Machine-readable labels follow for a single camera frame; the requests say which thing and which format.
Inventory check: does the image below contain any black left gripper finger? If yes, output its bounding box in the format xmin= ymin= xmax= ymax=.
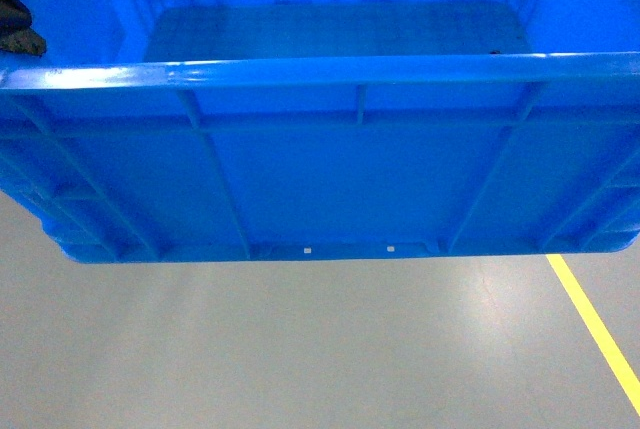
xmin=1 ymin=0 xmax=47 ymax=56

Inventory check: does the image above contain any large blue plastic crate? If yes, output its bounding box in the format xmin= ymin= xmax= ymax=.
xmin=1 ymin=0 xmax=639 ymax=264

